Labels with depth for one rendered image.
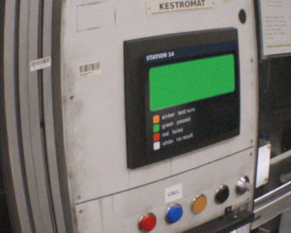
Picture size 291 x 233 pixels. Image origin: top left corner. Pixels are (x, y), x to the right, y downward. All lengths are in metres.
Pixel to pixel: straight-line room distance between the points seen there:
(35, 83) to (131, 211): 0.29
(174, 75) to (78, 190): 0.23
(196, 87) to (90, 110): 0.19
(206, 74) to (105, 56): 0.19
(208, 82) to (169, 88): 0.09
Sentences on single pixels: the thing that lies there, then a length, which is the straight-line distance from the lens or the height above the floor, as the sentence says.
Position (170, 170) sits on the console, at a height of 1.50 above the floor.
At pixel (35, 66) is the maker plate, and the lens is 1.01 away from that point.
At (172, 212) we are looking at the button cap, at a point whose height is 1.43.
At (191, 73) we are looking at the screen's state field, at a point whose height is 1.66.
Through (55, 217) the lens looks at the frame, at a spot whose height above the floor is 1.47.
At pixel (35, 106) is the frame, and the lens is 1.03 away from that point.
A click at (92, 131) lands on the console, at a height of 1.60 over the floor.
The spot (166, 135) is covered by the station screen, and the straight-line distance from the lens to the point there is 1.15.
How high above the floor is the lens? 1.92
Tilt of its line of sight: 16 degrees down
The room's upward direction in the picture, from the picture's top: 1 degrees counter-clockwise
